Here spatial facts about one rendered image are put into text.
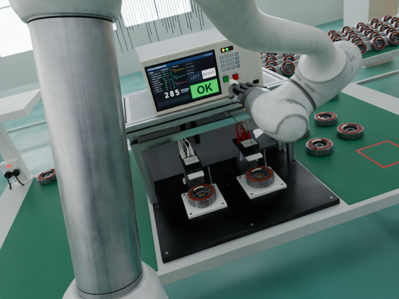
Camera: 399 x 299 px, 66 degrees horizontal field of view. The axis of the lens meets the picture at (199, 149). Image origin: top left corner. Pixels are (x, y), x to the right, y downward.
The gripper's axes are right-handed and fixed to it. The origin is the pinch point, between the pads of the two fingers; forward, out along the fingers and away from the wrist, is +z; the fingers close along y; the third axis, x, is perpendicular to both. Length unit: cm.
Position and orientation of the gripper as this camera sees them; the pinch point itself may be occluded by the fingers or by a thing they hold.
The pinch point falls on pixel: (234, 85)
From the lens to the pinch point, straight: 108.8
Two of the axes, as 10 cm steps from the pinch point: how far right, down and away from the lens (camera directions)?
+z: -2.3, -4.2, 8.8
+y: 9.5, -2.8, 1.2
